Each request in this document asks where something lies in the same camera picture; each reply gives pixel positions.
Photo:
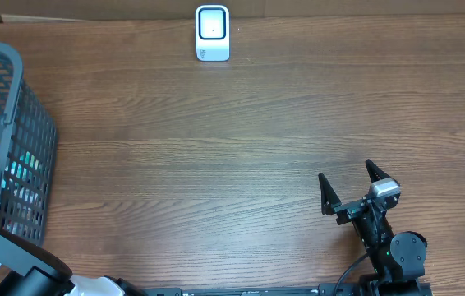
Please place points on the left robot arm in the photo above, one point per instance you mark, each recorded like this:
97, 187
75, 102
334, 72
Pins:
34, 271

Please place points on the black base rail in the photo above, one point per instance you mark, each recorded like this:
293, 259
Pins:
249, 292

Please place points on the small teal tissue pack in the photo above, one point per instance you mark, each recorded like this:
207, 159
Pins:
25, 172

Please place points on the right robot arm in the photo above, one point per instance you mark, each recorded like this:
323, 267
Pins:
392, 263

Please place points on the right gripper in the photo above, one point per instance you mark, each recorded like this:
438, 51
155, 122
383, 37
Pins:
349, 210

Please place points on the grey plastic basket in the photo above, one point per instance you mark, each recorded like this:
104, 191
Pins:
28, 150

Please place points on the white barcode scanner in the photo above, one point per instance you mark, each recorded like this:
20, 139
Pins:
212, 33

